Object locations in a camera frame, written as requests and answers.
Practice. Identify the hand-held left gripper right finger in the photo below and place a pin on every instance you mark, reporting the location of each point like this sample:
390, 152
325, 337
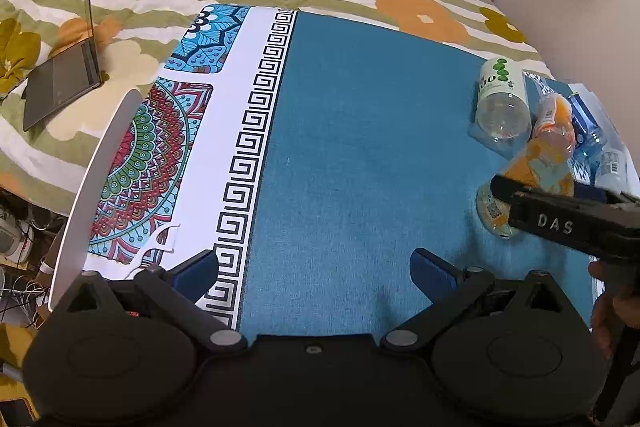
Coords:
431, 272

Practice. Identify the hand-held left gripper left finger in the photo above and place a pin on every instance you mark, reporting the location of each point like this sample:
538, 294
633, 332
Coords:
196, 272

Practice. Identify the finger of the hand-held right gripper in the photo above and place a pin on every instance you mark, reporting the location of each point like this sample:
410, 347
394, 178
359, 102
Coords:
506, 188
595, 193

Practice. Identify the orange label plastic bottle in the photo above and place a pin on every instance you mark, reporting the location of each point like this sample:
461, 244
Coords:
554, 117
537, 162

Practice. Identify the person's right hand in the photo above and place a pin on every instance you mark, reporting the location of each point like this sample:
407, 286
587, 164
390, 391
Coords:
604, 307

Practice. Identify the white label clear bottle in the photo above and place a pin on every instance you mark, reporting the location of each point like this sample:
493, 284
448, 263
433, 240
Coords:
611, 167

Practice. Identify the white plastic floss pick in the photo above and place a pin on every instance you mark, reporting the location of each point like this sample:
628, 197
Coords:
159, 243

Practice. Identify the blue label plastic bottle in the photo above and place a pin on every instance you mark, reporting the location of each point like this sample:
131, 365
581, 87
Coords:
587, 124

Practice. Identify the green dotted label clear bottle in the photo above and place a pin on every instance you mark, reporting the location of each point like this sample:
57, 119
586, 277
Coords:
502, 99

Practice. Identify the white curved board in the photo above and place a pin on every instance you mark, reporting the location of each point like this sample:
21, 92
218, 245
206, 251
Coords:
95, 187

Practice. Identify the blue patterned mat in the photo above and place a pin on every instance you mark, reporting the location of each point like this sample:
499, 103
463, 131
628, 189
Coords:
360, 157

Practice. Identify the white appliance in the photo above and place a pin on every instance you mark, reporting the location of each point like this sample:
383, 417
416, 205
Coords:
11, 234

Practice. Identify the yellow cloth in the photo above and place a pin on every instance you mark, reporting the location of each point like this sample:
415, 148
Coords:
15, 352

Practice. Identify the dark grey laptop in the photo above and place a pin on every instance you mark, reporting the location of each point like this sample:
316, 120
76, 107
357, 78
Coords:
60, 89

